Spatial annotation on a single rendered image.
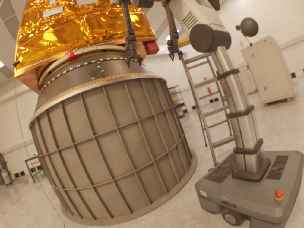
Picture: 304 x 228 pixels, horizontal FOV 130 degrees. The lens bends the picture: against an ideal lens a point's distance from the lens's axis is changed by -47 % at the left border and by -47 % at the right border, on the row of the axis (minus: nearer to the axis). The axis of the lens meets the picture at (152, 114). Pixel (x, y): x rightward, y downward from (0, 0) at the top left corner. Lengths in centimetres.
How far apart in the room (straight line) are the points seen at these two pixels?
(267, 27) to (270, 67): 441
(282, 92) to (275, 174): 276
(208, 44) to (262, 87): 296
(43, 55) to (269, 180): 221
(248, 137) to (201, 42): 53
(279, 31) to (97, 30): 717
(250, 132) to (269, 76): 281
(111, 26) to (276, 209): 216
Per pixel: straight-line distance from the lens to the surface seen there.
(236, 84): 69
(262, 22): 774
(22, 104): 829
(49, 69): 174
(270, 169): 89
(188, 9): 77
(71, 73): 140
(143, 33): 195
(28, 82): 208
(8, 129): 869
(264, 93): 356
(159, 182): 129
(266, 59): 346
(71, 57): 157
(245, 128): 72
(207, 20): 73
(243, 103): 70
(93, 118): 109
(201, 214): 107
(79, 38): 177
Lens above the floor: 78
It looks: level
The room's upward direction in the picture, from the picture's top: 20 degrees counter-clockwise
